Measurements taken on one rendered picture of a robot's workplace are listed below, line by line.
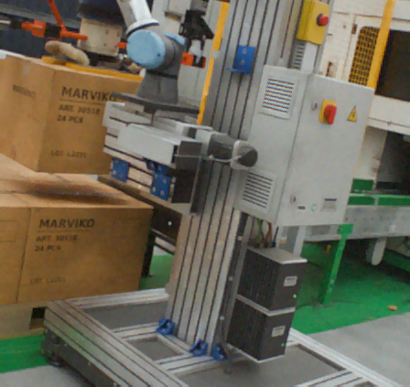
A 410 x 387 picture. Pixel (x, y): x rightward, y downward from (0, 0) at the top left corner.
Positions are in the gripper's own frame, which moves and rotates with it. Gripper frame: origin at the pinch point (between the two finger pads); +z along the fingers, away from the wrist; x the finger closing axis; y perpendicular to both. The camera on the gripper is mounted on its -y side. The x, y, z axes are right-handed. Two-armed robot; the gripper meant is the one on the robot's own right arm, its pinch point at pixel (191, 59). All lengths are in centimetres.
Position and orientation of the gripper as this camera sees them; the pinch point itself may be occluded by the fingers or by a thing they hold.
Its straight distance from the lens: 283.4
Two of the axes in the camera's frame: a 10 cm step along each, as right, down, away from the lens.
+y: -7.0, -0.4, -7.2
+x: 6.9, 2.6, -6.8
